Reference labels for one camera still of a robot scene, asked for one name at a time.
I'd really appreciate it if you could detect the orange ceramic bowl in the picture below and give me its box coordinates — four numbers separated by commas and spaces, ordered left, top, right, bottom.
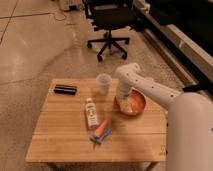
114, 89, 146, 116

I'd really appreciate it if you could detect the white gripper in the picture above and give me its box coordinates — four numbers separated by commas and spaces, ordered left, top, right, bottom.
116, 83, 131, 109

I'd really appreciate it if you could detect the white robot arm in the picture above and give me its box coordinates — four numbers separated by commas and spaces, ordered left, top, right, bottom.
116, 63, 213, 171

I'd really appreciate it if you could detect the white lotion bottle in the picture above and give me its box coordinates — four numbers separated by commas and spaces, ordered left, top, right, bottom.
85, 98, 99, 129

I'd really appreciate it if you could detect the black rectangular case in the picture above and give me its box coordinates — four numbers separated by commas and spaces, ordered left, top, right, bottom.
54, 85, 77, 95

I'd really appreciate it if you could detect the orange carrot toy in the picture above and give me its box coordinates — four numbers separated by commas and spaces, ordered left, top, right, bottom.
95, 119, 109, 137

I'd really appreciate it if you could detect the clear plastic cup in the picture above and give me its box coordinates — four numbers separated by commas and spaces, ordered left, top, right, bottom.
96, 73, 112, 95

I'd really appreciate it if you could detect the wooden folding table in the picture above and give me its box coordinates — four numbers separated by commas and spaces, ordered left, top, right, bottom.
26, 79, 166, 163

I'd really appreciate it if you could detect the black floor cable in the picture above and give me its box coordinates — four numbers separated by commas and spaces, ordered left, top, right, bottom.
0, 11, 68, 22

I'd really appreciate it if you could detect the black office chair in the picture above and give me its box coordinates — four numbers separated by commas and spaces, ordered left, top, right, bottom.
82, 0, 140, 63

